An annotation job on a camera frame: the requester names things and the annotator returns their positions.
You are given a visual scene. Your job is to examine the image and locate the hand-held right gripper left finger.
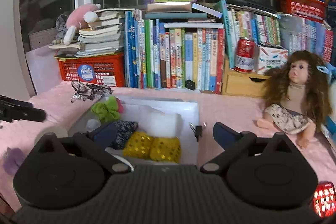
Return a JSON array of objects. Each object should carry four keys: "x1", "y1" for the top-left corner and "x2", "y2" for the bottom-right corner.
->
[{"x1": 28, "y1": 122, "x2": 132, "y2": 174}]

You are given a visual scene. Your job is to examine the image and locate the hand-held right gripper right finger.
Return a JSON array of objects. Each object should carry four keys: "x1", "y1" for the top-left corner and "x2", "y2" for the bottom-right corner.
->
[{"x1": 200, "y1": 122, "x2": 305, "y2": 174}]

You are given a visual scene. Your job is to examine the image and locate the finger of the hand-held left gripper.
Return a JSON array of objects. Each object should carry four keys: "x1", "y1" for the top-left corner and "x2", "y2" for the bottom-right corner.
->
[{"x1": 0, "y1": 95, "x2": 47, "y2": 123}]

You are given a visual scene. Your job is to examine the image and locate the white paper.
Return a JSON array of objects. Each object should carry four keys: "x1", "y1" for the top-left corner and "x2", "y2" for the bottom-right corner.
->
[{"x1": 85, "y1": 119, "x2": 101, "y2": 132}]

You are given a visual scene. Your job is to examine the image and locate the navy floral drawstring pouch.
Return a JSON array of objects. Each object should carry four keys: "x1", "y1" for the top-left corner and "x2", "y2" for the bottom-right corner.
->
[{"x1": 109, "y1": 120, "x2": 139, "y2": 149}]

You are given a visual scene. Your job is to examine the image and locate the green scrunchie with bell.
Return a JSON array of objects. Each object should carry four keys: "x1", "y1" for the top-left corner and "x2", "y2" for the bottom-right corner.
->
[{"x1": 91, "y1": 96, "x2": 122, "y2": 123}]

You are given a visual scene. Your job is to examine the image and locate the white storage box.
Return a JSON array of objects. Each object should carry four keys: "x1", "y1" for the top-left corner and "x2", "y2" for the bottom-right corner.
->
[{"x1": 68, "y1": 95, "x2": 200, "y2": 165}]

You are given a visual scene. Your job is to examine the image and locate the white foam sheet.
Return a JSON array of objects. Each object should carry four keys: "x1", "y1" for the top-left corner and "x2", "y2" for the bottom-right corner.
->
[{"x1": 140, "y1": 111, "x2": 180, "y2": 138}]

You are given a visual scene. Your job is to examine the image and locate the gold sequin bow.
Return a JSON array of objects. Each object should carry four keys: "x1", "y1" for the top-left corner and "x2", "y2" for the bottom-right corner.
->
[{"x1": 123, "y1": 132, "x2": 181, "y2": 162}]

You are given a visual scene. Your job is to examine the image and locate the pink tablecloth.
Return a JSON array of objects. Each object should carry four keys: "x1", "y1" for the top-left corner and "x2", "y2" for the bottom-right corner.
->
[{"x1": 0, "y1": 80, "x2": 336, "y2": 211}]

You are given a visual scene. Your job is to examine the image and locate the black binder clip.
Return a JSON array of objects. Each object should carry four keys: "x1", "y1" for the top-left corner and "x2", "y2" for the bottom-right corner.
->
[{"x1": 189, "y1": 122, "x2": 206, "y2": 142}]

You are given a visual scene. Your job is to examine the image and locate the miniature black bicycle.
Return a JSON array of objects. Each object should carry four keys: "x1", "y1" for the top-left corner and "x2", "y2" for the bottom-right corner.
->
[{"x1": 70, "y1": 80, "x2": 114, "y2": 104}]

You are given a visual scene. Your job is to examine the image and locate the purple scrunchie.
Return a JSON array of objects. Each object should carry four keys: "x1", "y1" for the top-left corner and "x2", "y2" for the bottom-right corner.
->
[{"x1": 3, "y1": 148, "x2": 25, "y2": 176}]

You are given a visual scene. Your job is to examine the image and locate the wooden drawer box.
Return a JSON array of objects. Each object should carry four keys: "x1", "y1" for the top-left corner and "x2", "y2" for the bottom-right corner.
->
[{"x1": 222, "y1": 55, "x2": 272, "y2": 98}]

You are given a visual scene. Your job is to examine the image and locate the red plastic basket with label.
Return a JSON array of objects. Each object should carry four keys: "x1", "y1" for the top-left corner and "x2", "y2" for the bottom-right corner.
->
[{"x1": 54, "y1": 52, "x2": 125, "y2": 87}]

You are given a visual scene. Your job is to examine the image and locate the red drink can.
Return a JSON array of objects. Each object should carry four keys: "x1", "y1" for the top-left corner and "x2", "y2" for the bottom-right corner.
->
[{"x1": 234, "y1": 38, "x2": 256, "y2": 73}]

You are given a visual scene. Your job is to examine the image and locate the brown haired doll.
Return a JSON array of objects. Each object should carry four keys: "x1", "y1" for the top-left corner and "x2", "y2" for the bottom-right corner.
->
[{"x1": 257, "y1": 50, "x2": 333, "y2": 149}]

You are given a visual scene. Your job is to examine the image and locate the row of standing books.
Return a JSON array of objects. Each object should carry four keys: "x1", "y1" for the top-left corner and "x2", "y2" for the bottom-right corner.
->
[{"x1": 124, "y1": 0, "x2": 334, "y2": 94}]

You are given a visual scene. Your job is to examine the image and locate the white printed cardboard box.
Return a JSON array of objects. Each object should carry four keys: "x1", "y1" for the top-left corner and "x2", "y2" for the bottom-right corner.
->
[{"x1": 255, "y1": 43, "x2": 289, "y2": 75}]

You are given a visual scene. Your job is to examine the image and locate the grey plush toy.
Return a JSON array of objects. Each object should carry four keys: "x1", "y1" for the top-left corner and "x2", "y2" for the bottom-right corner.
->
[{"x1": 52, "y1": 14, "x2": 72, "y2": 45}]

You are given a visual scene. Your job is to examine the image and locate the stack of lying books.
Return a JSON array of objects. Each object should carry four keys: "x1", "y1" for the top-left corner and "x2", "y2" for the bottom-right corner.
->
[{"x1": 49, "y1": 8, "x2": 135, "y2": 58}]

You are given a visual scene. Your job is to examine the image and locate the pink plush toy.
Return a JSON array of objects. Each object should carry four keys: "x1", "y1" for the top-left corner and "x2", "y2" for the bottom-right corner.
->
[{"x1": 63, "y1": 3, "x2": 101, "y2": 46}]

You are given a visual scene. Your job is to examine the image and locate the blue plush toy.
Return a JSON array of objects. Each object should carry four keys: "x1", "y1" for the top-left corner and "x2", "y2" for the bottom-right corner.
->
[{"x1": 316, "y1": 63, "x2": 336, "y2": 140}]

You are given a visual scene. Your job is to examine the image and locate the red phone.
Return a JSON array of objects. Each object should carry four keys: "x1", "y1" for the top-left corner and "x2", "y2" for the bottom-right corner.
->
[{"x1": 313, "y1": 181, "x2": 336, "y2": 219}]

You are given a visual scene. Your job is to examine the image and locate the silver flat box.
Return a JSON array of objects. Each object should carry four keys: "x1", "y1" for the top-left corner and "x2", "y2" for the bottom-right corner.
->
[{"x1": 146, "y1": 1, "x2": 193, "y2": 14}]

